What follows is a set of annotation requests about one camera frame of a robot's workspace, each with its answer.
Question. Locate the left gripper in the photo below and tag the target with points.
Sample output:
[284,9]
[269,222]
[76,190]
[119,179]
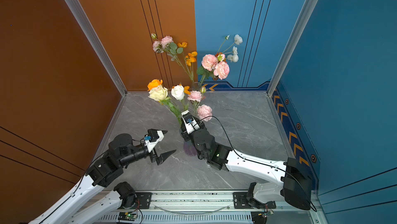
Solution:
[162,158]

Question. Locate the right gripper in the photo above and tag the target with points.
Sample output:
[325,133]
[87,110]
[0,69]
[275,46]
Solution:
[185,133]

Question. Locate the purple glass vase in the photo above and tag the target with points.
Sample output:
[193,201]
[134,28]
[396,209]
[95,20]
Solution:
[189,148]

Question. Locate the yellow flower stem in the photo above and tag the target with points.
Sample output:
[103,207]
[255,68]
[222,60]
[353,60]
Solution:
[186,90]

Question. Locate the white rose stem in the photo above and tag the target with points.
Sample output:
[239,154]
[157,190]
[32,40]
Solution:
[178,93]

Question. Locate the clear glass vase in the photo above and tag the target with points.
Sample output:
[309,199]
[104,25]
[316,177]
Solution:
[196,86]

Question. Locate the orange ranunculus stem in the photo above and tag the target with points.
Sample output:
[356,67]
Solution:
[154,83]

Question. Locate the pale pink rose stem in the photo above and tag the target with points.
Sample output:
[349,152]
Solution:
[213,66]

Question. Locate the orange poppy stem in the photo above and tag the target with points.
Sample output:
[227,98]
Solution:
[186,60]

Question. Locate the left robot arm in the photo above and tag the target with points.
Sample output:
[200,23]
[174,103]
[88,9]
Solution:
[101,173]

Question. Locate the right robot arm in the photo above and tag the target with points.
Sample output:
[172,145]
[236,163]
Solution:
[288,181]

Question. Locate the small circuit board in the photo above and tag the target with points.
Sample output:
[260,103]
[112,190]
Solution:
[127,217]

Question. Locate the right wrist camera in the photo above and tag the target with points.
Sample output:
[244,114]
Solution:
[189,119]

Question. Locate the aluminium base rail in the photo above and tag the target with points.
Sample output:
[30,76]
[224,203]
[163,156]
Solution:
[209,207]

